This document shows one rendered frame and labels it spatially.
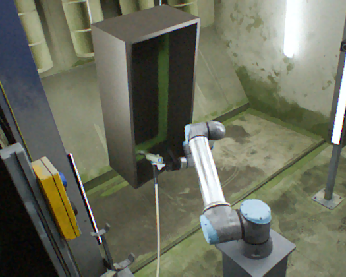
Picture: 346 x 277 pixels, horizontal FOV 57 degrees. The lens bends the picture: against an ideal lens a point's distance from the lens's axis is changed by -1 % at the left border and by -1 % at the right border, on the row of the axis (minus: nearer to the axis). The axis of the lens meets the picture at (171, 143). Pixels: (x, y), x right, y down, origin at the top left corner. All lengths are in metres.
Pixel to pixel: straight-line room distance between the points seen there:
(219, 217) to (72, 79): 2.33
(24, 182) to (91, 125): 2.43
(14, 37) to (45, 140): 0.44
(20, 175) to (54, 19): 2.54
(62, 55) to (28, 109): 2.05
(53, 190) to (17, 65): 0.59
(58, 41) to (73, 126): 0.83
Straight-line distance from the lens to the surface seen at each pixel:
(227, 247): 1.84
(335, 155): 2.86
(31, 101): 1.44
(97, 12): 3.14
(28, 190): 1.02
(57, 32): 3.41
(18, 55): 1.39
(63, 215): 1.05
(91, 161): 3.33
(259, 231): 1.68
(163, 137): 3.01
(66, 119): 3.35
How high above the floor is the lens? 2.06
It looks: 32 degrees down
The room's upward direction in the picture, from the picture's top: 8 degrees counter-clockwise
